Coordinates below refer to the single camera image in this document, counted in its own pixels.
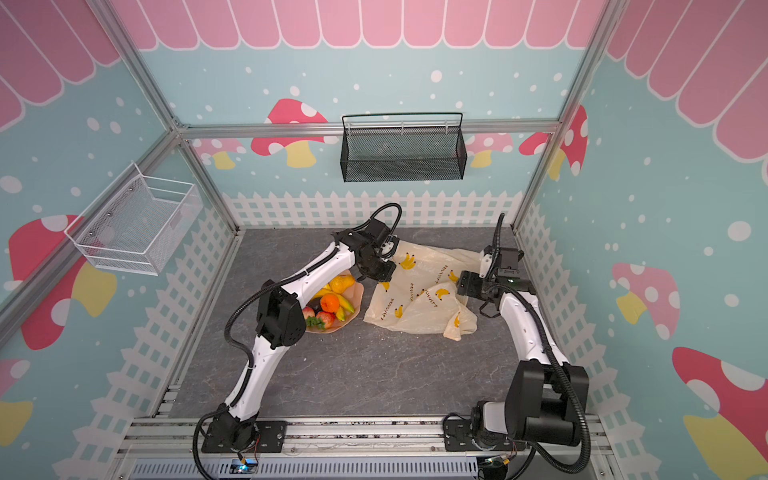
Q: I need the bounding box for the pink fruit plate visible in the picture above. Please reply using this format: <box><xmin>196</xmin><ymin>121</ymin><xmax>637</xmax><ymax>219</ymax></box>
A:
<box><xmin>303</xmin><ymin>270</ymin><xmax>364</xmax><ymax>334</ymax></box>

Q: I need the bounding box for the orange fruit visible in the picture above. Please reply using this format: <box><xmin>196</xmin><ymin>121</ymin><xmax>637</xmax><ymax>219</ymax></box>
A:
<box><xmin>320</xmin><ymin>293</ymin><xmax>341</xmax><ymax>314</ymax></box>

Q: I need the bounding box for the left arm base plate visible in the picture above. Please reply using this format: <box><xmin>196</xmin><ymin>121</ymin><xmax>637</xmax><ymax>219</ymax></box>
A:
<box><xmin>201</xmin><ymin>420</ymin><xmax>288</xmax><ymax>454</ymax></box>

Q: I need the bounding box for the long yellow banana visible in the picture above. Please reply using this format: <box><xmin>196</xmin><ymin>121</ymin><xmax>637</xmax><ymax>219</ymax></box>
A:
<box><xmin>312</xmin><ymin>289</ymin><xmax>342</xmax><ymax>299</ymax></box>

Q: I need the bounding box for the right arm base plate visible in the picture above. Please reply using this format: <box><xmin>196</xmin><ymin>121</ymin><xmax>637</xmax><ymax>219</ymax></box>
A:
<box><xmin>441</xmin><ymin>415</ymin><xmax>529</xmax><ymax>452</ymax></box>

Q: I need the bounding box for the aluminium front rail frame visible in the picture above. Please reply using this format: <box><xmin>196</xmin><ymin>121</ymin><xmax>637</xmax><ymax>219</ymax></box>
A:
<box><xmin>107</xmin><ymin>413</ymin><xmax>619</xmax><ymax>480</ymax></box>

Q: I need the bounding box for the black mesh wall basket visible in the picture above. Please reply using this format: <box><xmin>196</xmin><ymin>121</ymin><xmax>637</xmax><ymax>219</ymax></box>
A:
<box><xmin>340</xmin><ymin>112</ymin><xmax>468</xmax><ymax>183</ymax></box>

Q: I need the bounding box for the banana print plastic bag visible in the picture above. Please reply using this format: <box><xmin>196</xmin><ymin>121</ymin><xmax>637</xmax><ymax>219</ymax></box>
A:
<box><xmin>364</xmin><ymin>241</ymin><xmax>481</xmax><ymax>341</ymax></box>

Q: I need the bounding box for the red strawberry bottom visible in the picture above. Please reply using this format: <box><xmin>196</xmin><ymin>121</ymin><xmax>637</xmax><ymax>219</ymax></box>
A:
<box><xmin>315</xmin><ymin>310</ymin><xmax>336</xmax><ymax>330</ymax></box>

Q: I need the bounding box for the yellow pear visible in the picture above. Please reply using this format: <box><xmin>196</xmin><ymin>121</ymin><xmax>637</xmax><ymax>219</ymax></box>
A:
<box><xmin>328</xmin><ymin>275</ymin><xmax>356</xmax><ymax>294</ymax></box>

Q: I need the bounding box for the white wire wall basket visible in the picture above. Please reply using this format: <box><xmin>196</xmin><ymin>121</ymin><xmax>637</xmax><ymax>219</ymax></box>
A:
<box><xmin>64</xmin><ymin>164</ymin><xmax>203</xmax><ymax>276</ymax></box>

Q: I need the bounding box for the small yellow green banana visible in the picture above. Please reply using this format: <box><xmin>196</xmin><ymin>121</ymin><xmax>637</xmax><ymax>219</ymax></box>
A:
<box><xmin>335</xmin><ymin>295</ymin><xmax>356</xmax><ymax>322</ymax></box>

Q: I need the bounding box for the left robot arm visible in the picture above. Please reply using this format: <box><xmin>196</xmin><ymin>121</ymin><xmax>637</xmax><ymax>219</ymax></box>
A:
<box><xmin>191</xmin><ymin>216</ymin><xmax>399</xmax><ymax>475</ymax></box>

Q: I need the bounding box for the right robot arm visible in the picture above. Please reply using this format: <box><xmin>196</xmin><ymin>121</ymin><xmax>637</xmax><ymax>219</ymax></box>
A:
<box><xmin>457</xmin><ymin>245</ymin><xmax>592</xmax><ymax>474</ymax></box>

